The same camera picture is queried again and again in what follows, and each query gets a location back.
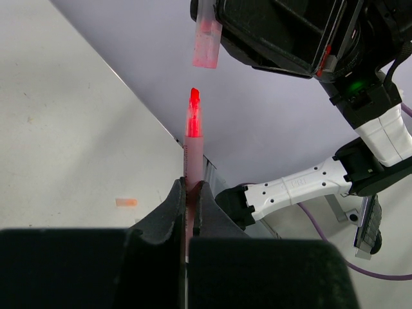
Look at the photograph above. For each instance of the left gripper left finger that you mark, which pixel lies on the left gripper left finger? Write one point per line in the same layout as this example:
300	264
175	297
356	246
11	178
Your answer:
135	267

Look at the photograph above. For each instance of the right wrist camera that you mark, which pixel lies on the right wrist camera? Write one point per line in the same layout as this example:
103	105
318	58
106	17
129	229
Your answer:
368	238

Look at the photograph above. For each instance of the pink pen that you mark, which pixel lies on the pink pen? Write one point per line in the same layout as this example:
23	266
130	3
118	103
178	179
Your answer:
192	161

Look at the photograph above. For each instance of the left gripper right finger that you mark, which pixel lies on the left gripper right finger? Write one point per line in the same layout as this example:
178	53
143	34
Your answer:
228	269

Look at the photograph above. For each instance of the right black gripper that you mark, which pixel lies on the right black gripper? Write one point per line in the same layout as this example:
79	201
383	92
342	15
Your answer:
305	39

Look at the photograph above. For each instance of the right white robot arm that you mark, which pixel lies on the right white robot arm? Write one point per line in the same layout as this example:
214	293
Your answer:
371	103

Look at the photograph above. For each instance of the pink pen cap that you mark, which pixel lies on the pink pen cap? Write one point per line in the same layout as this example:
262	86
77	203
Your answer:
207	36

